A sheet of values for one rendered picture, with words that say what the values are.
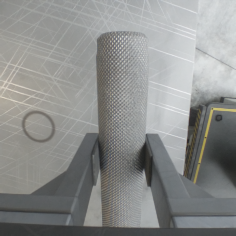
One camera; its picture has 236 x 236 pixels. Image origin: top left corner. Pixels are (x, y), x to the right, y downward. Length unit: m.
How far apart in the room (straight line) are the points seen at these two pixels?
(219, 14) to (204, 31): 0.13
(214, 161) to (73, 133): 0.91
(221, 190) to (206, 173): 0.17
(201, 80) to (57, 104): 1.08
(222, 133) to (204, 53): 0.53
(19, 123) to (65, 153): 0.11
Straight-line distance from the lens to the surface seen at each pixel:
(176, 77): 0.31
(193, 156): 1.05
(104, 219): 0.18
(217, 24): 1.33
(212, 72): 1.31
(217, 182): 1.21
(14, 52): 0.35
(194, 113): 1.16
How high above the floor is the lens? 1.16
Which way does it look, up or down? 73 degrees down
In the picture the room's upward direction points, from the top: 175 degrees counter-clockwise
